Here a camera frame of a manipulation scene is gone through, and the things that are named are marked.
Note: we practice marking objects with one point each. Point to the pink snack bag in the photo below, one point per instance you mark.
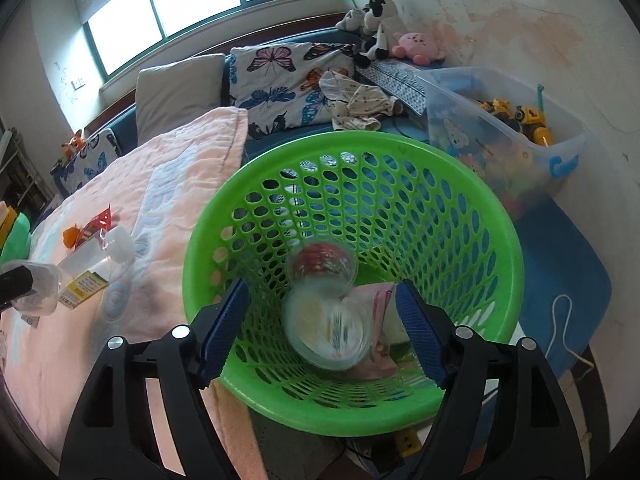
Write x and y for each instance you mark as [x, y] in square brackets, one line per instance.
[382, 310]

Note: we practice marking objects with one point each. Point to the blue floor mat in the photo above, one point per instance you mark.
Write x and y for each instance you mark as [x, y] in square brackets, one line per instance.
[560, 260]

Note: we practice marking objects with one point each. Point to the green plastic basket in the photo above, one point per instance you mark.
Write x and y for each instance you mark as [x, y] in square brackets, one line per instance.
[450, 260]

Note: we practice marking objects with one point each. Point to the pink blanket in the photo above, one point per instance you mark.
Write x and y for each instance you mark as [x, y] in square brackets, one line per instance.
[165, 170]

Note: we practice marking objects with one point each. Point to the grey plush toy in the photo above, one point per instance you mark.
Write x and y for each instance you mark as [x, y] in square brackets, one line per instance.
[352, 20]

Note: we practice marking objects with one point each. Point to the red black wrapper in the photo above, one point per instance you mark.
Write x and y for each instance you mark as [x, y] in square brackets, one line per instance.
[97, 222]

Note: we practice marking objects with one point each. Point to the grey pillow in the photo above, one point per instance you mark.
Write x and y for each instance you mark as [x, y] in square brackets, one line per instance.
[175, 95]

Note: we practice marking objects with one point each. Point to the small clear plastic container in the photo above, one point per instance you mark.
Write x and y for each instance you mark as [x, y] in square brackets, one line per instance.
[42, 290]

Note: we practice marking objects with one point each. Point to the white light switch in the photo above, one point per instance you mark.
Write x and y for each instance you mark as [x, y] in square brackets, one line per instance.
[77, 83]

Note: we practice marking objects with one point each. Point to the blue white patterned cloth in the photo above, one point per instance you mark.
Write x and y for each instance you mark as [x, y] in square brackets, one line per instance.
[397, 82]

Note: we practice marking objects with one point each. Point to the green plastic bowl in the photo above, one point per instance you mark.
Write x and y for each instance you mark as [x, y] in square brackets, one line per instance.
[15, 240]

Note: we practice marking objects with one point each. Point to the small butterfly print cushion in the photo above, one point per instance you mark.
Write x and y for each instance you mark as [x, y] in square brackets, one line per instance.
[95, 160]

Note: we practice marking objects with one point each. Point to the blue sofa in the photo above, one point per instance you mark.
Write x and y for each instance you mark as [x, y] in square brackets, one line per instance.
[125, 125]

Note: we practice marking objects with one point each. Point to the orange fox plush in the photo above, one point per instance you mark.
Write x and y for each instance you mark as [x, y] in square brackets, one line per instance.
[74, 142]

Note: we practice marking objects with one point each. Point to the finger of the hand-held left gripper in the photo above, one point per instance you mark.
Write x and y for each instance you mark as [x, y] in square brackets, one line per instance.
[15, 282]

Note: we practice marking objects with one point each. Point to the large butterfly print pillow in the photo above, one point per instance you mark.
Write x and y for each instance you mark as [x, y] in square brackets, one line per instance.
[285, 85]

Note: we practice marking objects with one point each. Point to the pink round plush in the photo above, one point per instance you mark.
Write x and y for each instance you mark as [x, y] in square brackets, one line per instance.
[417, 47]

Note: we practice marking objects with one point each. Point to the clear cup with red print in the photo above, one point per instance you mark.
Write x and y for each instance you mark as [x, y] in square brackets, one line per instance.
[325, 325]

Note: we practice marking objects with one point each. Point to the black white cow plush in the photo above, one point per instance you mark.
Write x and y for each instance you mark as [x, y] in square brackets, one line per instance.
[382, 20]

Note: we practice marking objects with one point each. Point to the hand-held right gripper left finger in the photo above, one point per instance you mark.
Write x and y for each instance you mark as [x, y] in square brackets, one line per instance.
[222, 332]

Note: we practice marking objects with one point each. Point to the patterned cream clothes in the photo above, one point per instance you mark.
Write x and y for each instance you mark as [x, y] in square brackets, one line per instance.
[357, 102]

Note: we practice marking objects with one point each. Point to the clear plastic storage bin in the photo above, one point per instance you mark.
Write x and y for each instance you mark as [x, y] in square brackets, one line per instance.
[500, 160]

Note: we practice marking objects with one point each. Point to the small orange scrap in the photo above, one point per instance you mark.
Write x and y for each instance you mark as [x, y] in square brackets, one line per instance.
[71, 236]

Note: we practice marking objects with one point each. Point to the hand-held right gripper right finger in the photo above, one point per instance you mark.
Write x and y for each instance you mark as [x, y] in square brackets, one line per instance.
[420, 335]

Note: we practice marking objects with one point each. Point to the yellow power strip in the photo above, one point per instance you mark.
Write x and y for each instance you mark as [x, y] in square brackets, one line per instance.
[407, 442]

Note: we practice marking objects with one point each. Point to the yellow toy truck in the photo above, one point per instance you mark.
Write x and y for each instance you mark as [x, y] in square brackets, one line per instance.
[520, 117]

